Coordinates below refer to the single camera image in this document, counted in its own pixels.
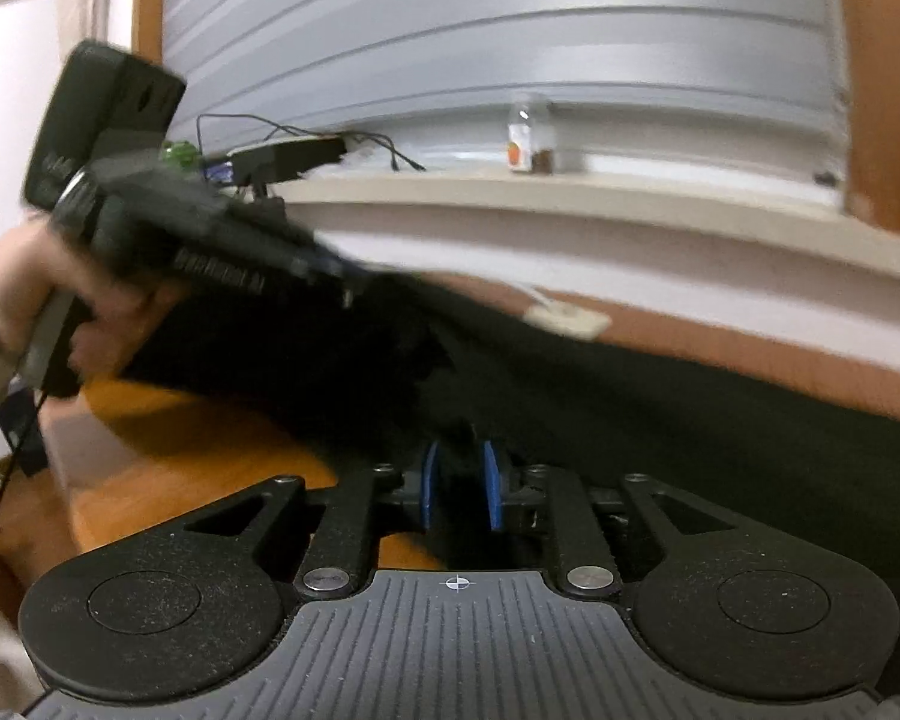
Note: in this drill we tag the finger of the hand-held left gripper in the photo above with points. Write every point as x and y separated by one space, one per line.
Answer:
326 262

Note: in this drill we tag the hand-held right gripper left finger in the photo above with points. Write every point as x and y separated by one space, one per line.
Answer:
429 484

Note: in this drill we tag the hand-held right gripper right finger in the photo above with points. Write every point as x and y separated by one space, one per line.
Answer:
493 484

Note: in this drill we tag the black sweatpants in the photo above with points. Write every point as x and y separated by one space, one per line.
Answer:
645 427

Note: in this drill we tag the person's left hand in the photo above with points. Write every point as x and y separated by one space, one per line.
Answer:
15 277

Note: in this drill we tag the green lid bottle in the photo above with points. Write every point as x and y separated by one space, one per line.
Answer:
180 154

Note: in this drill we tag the black box device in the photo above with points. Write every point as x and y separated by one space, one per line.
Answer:
285 159

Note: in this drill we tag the wooden window jamb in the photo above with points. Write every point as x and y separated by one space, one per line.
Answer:
150 0
885 90

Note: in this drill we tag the glass jar orange label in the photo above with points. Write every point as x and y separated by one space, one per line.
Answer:
532 139

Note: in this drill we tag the grey window blind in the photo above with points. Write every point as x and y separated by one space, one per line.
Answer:
495 30

